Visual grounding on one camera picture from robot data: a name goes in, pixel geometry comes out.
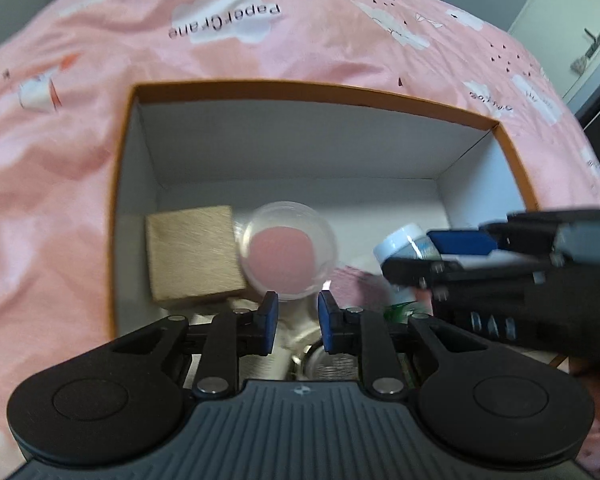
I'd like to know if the white jar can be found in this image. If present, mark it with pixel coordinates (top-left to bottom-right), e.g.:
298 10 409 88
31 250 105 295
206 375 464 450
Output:
373 224 443 266

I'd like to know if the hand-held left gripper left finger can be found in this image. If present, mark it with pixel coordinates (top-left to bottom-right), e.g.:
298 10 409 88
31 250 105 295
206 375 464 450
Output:
111 291 280 400

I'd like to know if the clear plastic cup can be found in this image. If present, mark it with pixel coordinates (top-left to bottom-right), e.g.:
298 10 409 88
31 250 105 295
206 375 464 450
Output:
238 200 339 302

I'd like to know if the orange cardboard box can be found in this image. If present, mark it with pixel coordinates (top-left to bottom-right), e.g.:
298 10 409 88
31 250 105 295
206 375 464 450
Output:
106 79 541 383

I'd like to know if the wooden block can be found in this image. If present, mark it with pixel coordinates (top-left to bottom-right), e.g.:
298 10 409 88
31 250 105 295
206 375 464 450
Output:
145 205 248 304

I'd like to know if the pink printed blanket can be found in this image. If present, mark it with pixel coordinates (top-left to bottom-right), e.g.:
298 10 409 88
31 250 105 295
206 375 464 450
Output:
0 0 600 480

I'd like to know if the cream white object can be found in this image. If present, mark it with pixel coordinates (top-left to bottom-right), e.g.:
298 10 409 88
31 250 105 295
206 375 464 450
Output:
227 296 323 382

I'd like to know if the white door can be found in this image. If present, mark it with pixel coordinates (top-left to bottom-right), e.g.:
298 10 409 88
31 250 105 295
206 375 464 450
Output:
506 0 600 107

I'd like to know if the green packet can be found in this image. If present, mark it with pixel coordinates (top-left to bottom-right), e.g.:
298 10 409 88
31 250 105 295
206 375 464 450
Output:
383 300 433 323

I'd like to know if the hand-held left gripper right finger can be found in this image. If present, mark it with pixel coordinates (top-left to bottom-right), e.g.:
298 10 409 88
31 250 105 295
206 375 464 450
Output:
318 290 487 400

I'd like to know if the door handle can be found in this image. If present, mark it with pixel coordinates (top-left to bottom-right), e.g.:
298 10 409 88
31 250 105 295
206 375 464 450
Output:
571 29 600 75

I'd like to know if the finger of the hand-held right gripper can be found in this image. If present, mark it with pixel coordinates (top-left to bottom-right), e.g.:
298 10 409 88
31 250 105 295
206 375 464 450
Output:
381 256 556 307
426 209 600 263

